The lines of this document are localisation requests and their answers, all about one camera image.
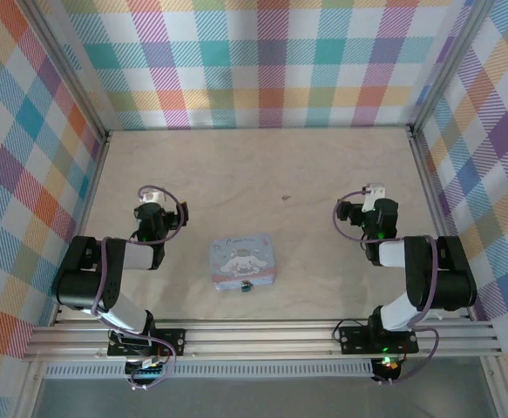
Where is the pastel cartoon tin box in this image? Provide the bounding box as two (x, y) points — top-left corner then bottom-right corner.
(208, 233), (277, 292)

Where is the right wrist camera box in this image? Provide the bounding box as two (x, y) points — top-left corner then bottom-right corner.
(363, 182), (388, 214)

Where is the aluminium side rail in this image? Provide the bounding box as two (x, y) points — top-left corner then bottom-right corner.
(408, 125), (477, 321)
(51, 130), (114, 327)

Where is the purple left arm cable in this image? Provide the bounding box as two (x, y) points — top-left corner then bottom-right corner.
(91, 185), (192, 391)

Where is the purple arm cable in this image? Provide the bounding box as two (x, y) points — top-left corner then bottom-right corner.
(91, 185), (192, 391)
(332, 186), (440, 387)

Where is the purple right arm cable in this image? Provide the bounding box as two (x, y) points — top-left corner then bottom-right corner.
(332, 186), (440, 387)

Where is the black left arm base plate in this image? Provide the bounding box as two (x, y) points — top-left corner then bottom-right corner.
(107, 328), (187, 358)

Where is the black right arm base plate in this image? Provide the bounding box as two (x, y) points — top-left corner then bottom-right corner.
(338, 325), (420, 354)

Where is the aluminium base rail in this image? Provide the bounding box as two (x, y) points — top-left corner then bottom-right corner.
(21, 319), (505, 363)

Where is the grey slotted cable duct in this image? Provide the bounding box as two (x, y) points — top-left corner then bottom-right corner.
(43, 359), (376, 379)

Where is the aluminium frame post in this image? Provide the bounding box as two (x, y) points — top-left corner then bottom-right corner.
(407, 0), (501, 136)
(23, 0), (114, 137)

